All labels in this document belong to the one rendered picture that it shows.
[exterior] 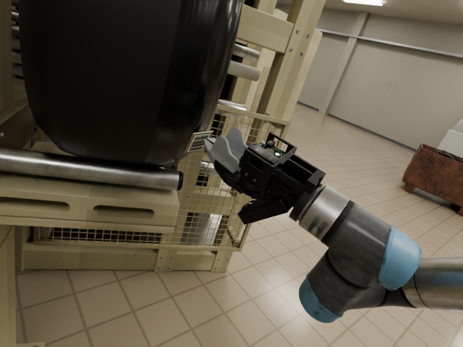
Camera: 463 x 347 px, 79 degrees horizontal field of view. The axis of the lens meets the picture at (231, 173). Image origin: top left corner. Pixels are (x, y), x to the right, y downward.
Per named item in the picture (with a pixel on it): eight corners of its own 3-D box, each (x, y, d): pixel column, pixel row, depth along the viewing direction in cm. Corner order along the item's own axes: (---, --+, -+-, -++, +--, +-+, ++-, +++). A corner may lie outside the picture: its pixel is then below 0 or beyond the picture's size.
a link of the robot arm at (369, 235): (383, 308, 37) (428, 268, 33) (311, 254, 41) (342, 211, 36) (390, 274, 43) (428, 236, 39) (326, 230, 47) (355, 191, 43)
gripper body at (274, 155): (267, 128, 46) (333, 168, 42) (254, 166, 52) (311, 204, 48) (240, 147, 41) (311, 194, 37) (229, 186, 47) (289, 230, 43)
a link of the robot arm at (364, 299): (360, 323, 48) (402, 286, 42) (306, 330, 43) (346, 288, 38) (336, 281, 54) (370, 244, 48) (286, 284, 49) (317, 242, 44)
